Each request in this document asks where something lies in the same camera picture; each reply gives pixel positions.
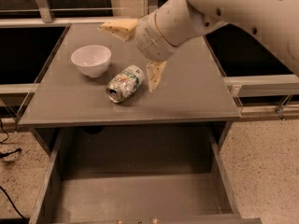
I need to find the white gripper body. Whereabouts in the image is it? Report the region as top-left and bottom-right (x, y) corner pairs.
(135, 12), (178, 61)

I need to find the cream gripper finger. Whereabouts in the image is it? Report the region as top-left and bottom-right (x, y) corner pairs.
(100, 19), (138, 41)
(147, 61), (167, 92)

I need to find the crushed 7up soda can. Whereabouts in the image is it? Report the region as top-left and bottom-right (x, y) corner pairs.
(106, 65), (145, 104)

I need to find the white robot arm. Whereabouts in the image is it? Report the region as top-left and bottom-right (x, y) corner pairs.
(100, 0), (299, 91)

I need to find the grey cabinet with top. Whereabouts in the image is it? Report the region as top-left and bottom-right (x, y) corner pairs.
(17, 21), (243, 156)

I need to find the open grey top drawer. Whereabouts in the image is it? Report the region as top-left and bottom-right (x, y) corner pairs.
(29, 124), (263, 224)

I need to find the white ceramic bowl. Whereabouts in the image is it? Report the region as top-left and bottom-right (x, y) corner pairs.
(71, 45), (112, 77)

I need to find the metal railing frame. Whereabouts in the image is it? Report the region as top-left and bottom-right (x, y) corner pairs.
(0, 0), (299, 123)

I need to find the black cable on floor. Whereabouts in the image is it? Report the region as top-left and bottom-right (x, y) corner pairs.
(0, 118), (23, 160)

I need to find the black floor cable lower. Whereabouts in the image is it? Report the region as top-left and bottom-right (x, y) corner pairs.
(0, 185), (28, 220)

